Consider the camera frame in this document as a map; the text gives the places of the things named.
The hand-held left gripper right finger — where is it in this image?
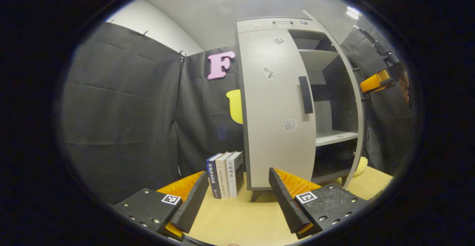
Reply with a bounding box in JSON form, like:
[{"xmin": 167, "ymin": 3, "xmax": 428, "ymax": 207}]
[{"xmin": 269, "ymin": 167, "xmax": 371, "ymax": 240}]

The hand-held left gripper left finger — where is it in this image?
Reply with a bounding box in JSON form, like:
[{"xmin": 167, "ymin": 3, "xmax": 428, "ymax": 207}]
[{"xmin": 111, "ymin": 171, "xmax": 209, "ymax": 242}]

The grey double-door shoe cabinet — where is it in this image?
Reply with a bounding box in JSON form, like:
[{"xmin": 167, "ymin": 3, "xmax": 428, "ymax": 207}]
[{"xmin": 235, "ymin": 10, "xmax": 366, "ymax": 202}]

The grey shoe cabinet door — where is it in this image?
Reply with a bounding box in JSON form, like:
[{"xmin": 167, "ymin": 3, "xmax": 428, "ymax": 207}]
[{"xmin": 237, "ymin": 29, "xmax": 317, "ymax": 189}]

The blue book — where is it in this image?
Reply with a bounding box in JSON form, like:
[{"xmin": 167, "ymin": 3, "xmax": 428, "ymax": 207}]
[{"xmin": 206, "ymin": 153, "xmax": 223, "ymax": 199}]

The beige book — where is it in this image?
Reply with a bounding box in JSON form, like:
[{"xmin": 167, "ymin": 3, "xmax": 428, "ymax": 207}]
[{"xmin": 215, "ymin": 152, "xmax": 233, "ymax": 199}]

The white and black book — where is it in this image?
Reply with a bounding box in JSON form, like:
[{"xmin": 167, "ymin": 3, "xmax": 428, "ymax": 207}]
[{"xmin": 226, "ymin": 151, "xmax": 245, "ymax": 198}]

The yellow round sponge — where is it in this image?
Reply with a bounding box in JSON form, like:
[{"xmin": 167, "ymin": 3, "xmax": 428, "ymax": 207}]
[{"xmin": 353, "ymin": 156, "xmax": 368, "ymax": 177}]

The black backdrop cloth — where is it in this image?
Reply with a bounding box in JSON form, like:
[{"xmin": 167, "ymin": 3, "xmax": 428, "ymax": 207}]
[{"xmin": 61, "ymin": 22, "xmax": 416, "ymax": 202}]

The black door handle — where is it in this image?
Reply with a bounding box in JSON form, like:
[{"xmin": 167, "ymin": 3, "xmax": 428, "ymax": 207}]
[{"xmin": 299, "ymin": 76, "xmax": 314, "ymax": 114}]

